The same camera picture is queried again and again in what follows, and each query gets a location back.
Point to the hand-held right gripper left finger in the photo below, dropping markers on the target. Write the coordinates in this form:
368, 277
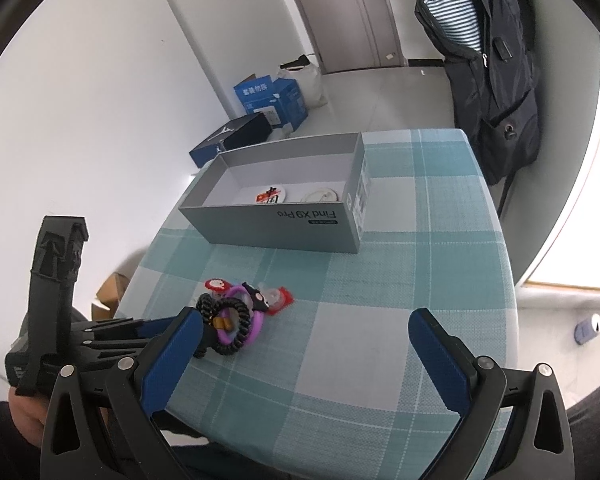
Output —
175, 355

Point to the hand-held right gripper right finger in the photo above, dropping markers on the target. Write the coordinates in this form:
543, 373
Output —
440, 355

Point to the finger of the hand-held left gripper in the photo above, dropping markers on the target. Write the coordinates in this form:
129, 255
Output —
125, 325
115, 347

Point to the small orange hair clip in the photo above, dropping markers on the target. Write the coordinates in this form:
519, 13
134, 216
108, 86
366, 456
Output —
223, 321

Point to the red round badge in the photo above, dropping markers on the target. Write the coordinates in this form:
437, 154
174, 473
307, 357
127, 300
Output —
215, 285

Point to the black hair clip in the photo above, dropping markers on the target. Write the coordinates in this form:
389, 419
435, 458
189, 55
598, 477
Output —
255, 296

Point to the red packaged hair clip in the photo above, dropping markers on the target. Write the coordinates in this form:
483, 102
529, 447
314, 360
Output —
282, 297

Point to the grey cardboard box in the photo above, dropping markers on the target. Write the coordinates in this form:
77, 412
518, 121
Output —
280, 225

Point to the person's left forearm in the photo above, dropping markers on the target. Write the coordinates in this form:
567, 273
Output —
0, 435

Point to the person's left hand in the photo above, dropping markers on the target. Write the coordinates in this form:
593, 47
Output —
27, 412

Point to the brown cardboard box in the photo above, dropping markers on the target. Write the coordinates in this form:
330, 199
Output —
112, 292

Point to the teal checked tablecloth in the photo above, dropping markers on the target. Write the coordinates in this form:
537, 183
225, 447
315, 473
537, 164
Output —
380, 285

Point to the blue can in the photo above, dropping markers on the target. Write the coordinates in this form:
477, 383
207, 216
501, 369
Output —
587, 330

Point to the white round badge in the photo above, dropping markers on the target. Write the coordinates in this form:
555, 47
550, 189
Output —
320, 195

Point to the blue black shoe box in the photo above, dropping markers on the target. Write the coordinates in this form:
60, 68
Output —
245, 132

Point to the blue cardboard box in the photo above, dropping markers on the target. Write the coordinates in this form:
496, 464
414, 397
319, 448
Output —
290, 102

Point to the black backpack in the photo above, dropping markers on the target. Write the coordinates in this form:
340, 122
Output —
505, 85

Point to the white plastic bag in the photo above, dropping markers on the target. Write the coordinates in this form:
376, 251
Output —
312, 87

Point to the small black device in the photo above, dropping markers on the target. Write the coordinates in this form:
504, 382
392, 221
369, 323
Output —
295, 64

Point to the striped cloth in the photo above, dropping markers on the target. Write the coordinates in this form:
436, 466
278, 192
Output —
455, 15

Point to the grey door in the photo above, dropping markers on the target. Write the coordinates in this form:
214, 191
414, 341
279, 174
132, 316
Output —
350, 15

